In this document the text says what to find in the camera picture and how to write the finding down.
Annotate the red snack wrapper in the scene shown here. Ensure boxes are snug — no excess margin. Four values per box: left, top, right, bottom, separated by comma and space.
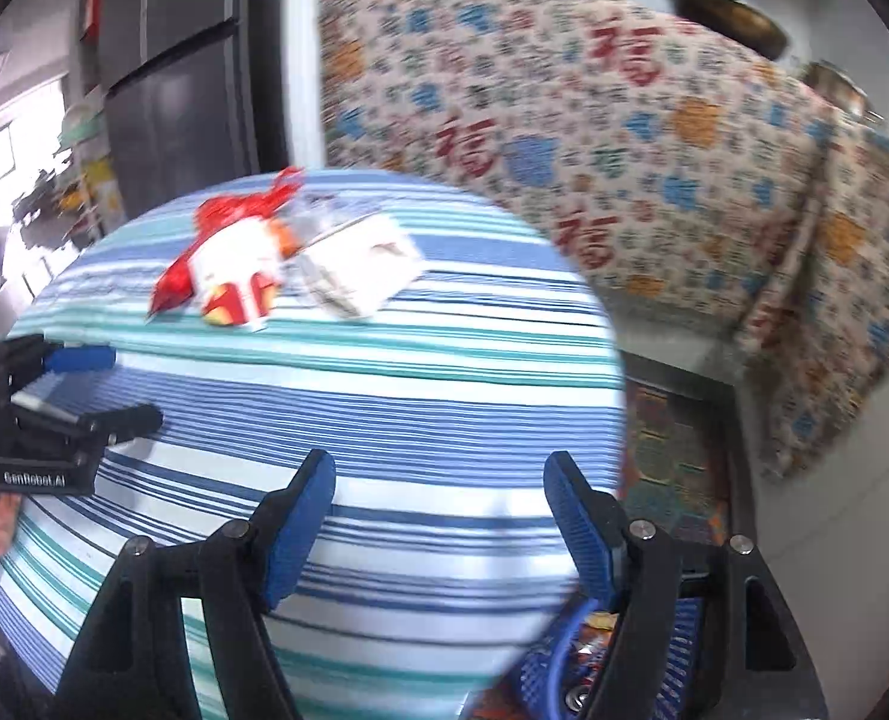
148, 238, 204, 317

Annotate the white red paper carton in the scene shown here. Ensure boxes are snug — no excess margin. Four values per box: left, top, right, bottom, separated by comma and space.
189, 216, 282, 332

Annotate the red plastic bag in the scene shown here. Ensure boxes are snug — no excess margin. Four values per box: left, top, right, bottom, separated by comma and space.
194, 167, 305, 238

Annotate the orange snack packet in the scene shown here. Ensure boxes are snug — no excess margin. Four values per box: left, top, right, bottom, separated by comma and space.
267, 218, 303, 260

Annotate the clear plastic pouch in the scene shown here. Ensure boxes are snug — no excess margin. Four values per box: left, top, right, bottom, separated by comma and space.
284, 192, 381, 245

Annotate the brown paper bag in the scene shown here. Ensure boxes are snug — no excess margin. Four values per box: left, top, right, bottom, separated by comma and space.
296, 213, 425, 320

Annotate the blue plastic trash basket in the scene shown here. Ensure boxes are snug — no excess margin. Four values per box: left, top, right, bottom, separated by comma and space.
506, 590, 705, 720

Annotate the striped blue green tablecloth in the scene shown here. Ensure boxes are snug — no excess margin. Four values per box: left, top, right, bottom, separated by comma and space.
0, 169, 625, 718

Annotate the dark grey refrigerator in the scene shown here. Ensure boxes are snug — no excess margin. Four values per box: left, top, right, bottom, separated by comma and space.
97, 0, 257, 220

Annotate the patterned Chinese character blanket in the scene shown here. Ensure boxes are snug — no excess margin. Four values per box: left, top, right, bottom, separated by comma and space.
319, 0, 889, 476

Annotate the metal pot on counter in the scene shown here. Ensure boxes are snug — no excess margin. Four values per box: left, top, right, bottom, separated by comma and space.
668, 0, 789, 62

